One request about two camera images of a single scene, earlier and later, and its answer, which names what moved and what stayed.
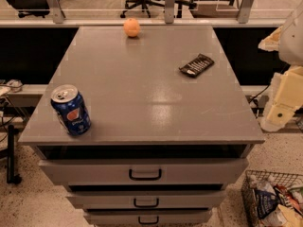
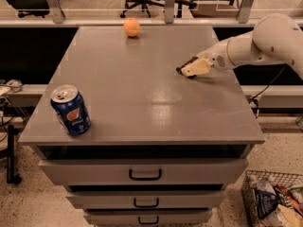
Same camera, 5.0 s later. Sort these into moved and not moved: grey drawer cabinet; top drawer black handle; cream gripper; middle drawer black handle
Moved: cream gripper
Not moved: grey drawer cabinet; top drawer black handle; middle drawer black handle
